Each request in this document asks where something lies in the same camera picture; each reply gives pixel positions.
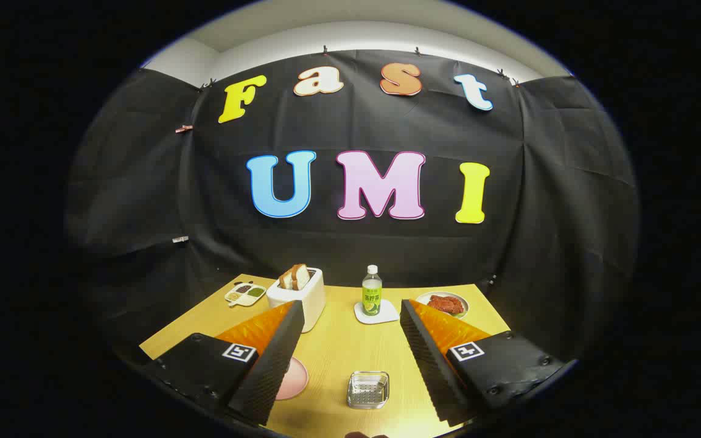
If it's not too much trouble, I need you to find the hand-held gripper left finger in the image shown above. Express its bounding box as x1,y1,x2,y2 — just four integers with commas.
142,300,305,426

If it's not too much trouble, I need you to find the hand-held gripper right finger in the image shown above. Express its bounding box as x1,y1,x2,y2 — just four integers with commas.
399,298,565,428

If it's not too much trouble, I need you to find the pink plate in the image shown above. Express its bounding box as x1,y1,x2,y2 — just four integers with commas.
274,357,309,401

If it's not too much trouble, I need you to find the brown meat slice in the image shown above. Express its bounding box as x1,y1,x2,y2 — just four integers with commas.
428,295,466,315

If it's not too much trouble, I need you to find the white coaster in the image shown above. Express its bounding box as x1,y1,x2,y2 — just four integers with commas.
354,298,400,325

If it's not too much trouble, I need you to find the white plate of food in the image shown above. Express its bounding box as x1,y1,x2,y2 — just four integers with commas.
416,291,470,319

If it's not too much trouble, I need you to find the divided white condiment dish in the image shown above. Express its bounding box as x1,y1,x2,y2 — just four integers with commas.
224,282,267,307

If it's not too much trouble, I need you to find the white toaster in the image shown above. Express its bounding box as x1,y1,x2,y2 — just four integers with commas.
267,268,326,333

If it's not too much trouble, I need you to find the green label drink bottle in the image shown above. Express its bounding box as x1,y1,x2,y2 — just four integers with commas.
362,265,383,316

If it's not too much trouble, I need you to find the metal wire basket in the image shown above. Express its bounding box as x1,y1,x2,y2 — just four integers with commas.
347,371,390,409

